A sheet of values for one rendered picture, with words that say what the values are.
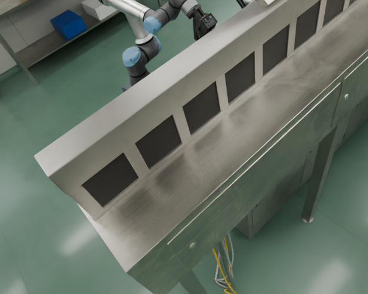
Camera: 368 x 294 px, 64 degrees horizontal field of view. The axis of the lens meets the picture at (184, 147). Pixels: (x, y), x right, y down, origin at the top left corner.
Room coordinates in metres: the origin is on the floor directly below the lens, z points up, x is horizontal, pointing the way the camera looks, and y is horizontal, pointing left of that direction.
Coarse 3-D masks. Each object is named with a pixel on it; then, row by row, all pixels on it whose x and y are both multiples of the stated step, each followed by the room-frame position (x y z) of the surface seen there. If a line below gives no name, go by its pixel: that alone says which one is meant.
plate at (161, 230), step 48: (336, 48) 0.72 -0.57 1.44; (288, 96) 0.59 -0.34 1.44; (336, 96) 0.60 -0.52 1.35; (192, 144) 0.53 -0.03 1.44; (240, 144) 0.48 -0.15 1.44; (288, 144) 0.49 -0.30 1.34; (144, 192) 0.43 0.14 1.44; (192, 192) 0.38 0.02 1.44; (240, 192) 0.40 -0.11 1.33; (144, 240) 0.30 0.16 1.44; (192, 240) 0.32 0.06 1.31
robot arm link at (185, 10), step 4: (188, 0) 1.32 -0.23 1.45; (192, 0) 1.32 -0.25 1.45; (184, 4) 1.32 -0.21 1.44; (188, 4) 1.31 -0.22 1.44; (192, 4) 1.30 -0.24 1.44; (196, 4) 1.30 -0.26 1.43; (184, 8) 1.31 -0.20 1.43; (188, 8) 1.30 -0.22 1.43; (192, 8) 1.29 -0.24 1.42; (184, 12) 1.31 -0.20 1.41; (188, 12) 1.30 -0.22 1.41
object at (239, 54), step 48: (288, 0) 0.73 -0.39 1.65; (336, 0) 0.85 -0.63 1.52; (192, 48) 0.65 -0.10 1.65; (240, 48) 0.64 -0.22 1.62; (288, 48) 0.74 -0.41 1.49; (144, 96) 0.54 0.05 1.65; (192, 96) 0.56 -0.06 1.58; (240, 96) 0.64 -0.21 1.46; (96, 144) 0.45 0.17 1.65; (144, 144) 0.49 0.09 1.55; (96, 192) 0.42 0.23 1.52
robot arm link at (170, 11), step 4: (168, 0) 1.41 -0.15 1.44; (164, 4) 1.43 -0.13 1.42; (168, 4) 1.41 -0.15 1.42; (164, 8) 1.38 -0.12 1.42; (168, 8) 1.38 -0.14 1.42; (172, 8) 1.39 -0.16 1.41; (176, 8) 1.38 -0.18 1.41; (168, 12) 1.37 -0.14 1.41; (172, 12) 1.38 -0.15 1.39; (176, 12) 1.39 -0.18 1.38; (172, 16) 1.37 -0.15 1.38; (176, 16) 1.42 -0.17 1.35
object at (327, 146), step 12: (336, 132) 0.71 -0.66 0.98; (324, 144) 0.73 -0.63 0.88; (336, 144) 0.73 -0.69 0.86; (324, 156) 0.72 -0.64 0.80; (324, 168) 0.70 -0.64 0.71; (312, 180) 0.74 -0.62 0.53; (324, 180) 0.72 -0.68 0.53; (312, 192) 0.73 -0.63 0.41; (312, 204) 0.71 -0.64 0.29; (312, 216) 0.71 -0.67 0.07; (192, 276) 0.32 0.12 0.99; (192, 288) 0.31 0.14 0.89
